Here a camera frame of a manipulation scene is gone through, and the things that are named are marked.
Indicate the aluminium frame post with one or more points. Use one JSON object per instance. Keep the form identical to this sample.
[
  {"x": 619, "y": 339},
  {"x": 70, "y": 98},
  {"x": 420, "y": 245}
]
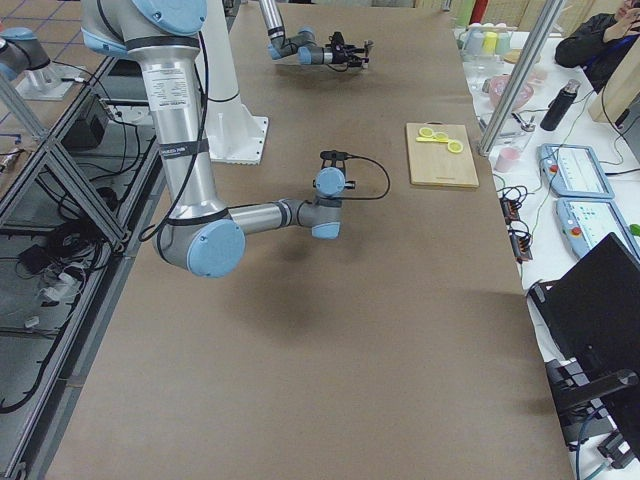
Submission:
[{"x": 531, "y": 49}]

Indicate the yellow plastic knife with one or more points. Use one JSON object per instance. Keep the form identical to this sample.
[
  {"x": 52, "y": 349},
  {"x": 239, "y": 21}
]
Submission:
[{"x": 432, "y": 140}]

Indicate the teach pendant far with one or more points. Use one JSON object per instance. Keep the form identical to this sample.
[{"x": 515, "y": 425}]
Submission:
[{"x": 573, "y": 171}]

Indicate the green plastic cup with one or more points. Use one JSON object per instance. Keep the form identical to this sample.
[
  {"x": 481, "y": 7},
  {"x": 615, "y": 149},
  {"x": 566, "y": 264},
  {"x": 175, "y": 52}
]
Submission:
[{"x": 503, "y": 43}]

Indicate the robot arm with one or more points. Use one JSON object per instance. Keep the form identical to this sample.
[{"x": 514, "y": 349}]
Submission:
[
  {"x": 184, "y": 53},
  {"x": 287, "y": 42}
]

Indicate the teach pendant near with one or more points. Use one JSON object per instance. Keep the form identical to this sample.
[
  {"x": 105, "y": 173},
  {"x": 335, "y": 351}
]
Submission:
[{"x": 584, "y": 222}]

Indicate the bamboo cutting board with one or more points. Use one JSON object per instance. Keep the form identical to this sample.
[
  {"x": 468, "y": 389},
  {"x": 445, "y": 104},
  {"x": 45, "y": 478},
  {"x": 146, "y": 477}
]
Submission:
[{"x": 431, "y": 164}]

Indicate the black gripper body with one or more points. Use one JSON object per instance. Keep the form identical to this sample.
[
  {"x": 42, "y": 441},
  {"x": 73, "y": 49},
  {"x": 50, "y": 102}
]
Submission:
[{"x": 338, "y": 57}]

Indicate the pink plastic cup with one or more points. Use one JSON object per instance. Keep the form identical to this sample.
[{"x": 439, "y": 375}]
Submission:
[{"x": 507, "y": 158}]

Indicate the lemon slice far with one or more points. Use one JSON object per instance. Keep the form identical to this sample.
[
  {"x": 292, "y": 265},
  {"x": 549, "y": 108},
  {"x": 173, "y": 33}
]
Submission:
[{"x": 426, "y": 132}]

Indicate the black water bottle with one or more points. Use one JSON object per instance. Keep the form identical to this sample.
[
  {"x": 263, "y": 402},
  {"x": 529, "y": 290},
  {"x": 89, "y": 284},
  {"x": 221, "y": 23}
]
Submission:
[{"x": 560, "y": 105}]

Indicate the lemon slice near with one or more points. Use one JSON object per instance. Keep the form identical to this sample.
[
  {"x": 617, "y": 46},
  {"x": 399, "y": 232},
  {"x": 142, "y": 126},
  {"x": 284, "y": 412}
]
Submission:
[{"x": 455, "y": 146}]

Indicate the seated person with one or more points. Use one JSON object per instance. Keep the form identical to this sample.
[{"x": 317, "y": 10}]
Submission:
[{"x": 600, "y": 44}]

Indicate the black monitor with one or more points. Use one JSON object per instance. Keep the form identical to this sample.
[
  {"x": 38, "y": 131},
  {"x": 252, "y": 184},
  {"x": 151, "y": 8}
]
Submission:
[{"x": 592, "y": 314}]

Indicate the yellow plastic cup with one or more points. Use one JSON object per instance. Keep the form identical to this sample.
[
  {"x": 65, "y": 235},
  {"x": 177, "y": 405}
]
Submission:
[{"x": 489, "y": 43}]

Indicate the teach pendant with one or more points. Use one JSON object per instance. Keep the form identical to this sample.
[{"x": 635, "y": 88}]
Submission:
[
  {"x": 584, "y": 222},
  {"x": 573, "y": 171}
]

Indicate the steel jigger measuring cup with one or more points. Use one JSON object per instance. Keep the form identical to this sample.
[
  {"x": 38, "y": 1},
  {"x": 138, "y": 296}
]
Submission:
[{"x": 366, "y": 55}]

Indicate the grey plastic cup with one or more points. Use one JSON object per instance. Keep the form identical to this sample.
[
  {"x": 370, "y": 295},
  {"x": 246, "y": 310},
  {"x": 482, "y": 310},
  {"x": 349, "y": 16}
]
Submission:
[{"x": 474, "y": 42}]

